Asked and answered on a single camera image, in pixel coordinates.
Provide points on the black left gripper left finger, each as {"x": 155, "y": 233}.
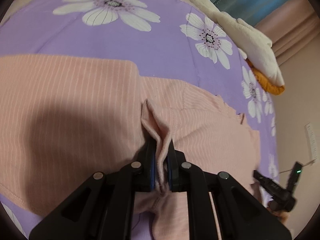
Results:
{"x": 147, "y": 158}

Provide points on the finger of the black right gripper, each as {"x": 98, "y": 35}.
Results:
{"x": 258, "y": 176}

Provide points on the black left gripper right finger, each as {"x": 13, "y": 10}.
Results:
{"x": 175, "y": 159}

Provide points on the pink striped knit garment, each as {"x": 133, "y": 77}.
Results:
{"x": 64, "y": 118}

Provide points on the right hand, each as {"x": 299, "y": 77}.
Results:
{"x": 281, "y": 215}

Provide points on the white goose plush toy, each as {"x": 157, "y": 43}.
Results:
{"x": 256, "y": 46}

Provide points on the purple floral quilt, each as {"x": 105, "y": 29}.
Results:
{"x": 168, "y": 39}

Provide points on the pink and blue curtain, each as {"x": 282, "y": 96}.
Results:
{"x": 290, "y": 24}

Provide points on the white wall power strip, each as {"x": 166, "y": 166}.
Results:
{"x": 312, "y": 142}

